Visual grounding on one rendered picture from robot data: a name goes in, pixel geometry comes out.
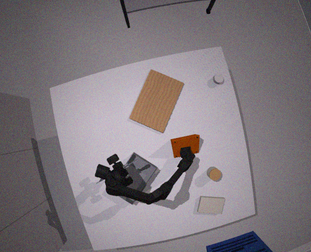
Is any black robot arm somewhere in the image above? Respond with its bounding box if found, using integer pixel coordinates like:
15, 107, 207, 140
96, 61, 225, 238
95, 146, 195, 205

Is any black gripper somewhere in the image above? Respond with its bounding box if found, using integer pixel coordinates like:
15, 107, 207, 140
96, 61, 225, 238
107, 154, 133, 186

